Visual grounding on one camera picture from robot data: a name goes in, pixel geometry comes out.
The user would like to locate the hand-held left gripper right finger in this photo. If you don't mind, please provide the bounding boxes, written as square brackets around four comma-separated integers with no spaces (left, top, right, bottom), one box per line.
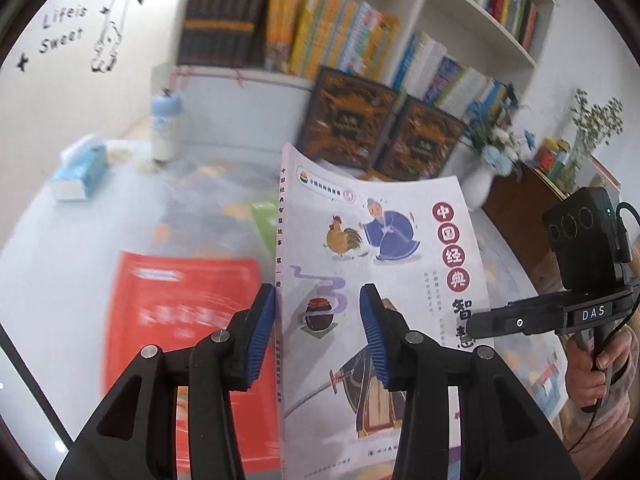
[359,282,583,480]

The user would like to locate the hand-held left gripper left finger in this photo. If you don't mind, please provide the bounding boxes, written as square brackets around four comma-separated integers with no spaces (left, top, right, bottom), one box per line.
[55,284,277,480]

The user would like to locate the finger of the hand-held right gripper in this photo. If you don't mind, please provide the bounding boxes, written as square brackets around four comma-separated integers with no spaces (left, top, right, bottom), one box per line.
[470,292,569,342]

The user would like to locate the red cover book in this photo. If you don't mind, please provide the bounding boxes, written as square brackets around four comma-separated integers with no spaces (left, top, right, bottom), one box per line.
[102,251,281,478]

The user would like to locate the purple robed figure book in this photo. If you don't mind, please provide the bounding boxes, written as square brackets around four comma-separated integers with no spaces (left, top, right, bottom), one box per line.
[276,142,496,480]

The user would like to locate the person's right forearm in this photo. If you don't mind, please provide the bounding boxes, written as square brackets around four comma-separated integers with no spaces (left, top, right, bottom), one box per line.
[560,332,640,466]

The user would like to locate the row of white blue books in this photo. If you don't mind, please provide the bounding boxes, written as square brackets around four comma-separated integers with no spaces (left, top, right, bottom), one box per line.
[390,32,516,116]

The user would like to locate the row of colourful books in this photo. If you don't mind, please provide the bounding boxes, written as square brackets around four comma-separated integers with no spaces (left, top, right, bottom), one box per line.
[425,0,541,51]

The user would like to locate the row of yellow books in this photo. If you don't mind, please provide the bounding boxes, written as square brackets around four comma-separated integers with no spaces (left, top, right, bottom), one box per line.
[265,0,401,81]

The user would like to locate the row of dark books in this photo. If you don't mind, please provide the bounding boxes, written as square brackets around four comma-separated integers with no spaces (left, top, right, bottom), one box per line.
[177,0,271,68]

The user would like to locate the person's right hand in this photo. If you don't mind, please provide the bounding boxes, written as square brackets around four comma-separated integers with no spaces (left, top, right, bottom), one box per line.
[565,329,635,411]

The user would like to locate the brown wooden cabinet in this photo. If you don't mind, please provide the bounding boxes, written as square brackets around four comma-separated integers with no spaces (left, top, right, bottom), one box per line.
[482,165,640,301]

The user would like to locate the colourful jar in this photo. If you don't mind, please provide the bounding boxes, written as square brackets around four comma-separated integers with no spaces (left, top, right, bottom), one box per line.
[532,137,571,176]

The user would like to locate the dried green sprigs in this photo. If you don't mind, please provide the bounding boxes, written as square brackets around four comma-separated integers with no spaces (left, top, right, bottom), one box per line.
[555,87,626,196]

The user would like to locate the light green book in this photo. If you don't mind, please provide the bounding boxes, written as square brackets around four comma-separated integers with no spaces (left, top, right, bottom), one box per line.
[250,202,280,261]

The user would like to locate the white ribbed vase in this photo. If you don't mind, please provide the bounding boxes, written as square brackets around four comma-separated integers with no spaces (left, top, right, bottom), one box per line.
[462,165,493,211]

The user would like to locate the blue flower bouquet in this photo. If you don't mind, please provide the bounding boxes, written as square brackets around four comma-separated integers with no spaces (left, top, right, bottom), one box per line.
[462,85,538,176]

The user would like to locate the ornate dark hardcover book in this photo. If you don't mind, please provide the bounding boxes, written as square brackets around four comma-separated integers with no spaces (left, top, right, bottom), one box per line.
[375,97,466,181]
[297,67,401,171]

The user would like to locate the white bottle with blue lid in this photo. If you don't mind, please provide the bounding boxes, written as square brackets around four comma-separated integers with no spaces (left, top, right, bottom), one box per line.
[150,87,185,163]

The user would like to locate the blue tissue box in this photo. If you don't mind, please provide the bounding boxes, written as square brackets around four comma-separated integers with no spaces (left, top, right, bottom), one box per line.
[49,135,110,202]

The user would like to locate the white bookshelf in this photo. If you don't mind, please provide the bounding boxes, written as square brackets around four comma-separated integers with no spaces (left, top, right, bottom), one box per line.
[150,0,558,171]

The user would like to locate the bear on swing sticker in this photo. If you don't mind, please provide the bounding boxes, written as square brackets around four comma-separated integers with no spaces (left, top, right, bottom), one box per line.
[90,20,123,73]

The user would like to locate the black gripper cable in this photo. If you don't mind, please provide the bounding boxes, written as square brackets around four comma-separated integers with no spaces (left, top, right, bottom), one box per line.
[560,202,640,456]

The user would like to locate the black lettering wall sticker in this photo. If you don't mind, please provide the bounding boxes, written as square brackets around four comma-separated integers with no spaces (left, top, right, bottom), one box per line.
[39,5,88,56]

